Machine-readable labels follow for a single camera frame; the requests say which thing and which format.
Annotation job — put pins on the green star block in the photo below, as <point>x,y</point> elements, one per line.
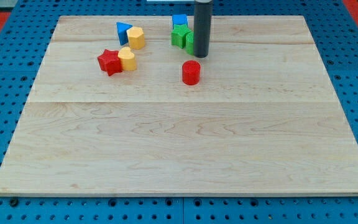
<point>178,35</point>

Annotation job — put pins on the red star block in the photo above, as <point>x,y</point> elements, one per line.
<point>109,62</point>

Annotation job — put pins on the red cylinder block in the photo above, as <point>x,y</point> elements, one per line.
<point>191,72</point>

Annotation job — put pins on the yellow heart block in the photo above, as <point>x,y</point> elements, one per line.
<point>127,58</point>

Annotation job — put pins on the green cylinder block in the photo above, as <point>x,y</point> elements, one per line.
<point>189,43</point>

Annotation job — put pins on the light wooden board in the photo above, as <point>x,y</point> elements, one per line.
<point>264,120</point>

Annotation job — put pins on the yellow hexagon block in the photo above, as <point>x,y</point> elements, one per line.
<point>136,38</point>

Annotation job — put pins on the blue cube block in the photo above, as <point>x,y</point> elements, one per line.
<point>179,19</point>

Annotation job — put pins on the blue triangle block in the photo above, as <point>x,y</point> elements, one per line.
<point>122,29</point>

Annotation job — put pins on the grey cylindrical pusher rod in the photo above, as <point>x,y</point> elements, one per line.
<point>203,10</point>

